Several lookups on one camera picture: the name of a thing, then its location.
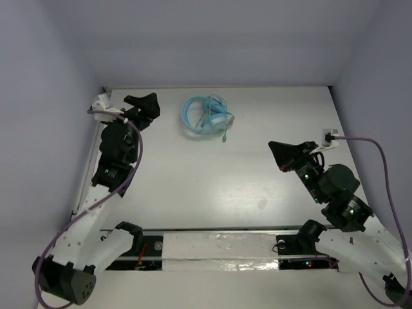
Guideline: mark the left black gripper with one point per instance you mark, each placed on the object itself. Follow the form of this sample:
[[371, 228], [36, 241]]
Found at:
[[134, 113]]

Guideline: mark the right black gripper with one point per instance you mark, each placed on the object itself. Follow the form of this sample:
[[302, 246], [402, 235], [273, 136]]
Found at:
[[288, 155]]

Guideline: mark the light blue headphones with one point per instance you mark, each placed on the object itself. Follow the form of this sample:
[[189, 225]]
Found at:
[[215, 119]]

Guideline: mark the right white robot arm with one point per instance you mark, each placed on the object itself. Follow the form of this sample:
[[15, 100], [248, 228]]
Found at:
[[356, 236]]

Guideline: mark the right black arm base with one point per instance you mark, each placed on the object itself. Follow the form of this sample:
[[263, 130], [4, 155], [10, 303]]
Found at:
[[298, 251]]

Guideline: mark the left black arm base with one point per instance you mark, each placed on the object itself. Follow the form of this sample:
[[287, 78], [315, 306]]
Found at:
[[147, 258]]

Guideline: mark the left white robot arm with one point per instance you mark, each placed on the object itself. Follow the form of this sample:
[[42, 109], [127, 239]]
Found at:
[[69, 265]]

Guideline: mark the white front board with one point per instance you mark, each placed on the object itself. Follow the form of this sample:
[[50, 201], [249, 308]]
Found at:
[[224, 270]]

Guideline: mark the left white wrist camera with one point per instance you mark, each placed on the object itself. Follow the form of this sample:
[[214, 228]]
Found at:
[[102, 110]]

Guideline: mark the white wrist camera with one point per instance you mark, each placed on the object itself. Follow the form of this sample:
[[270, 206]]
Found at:
[[329, 141], [102, 110]]

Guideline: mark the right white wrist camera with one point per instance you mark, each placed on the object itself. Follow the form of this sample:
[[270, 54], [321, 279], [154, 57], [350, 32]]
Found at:
[[329, 141]]

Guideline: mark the aluminium rail left side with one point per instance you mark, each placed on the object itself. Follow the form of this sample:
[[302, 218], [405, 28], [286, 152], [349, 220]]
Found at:
[[88, 170]]

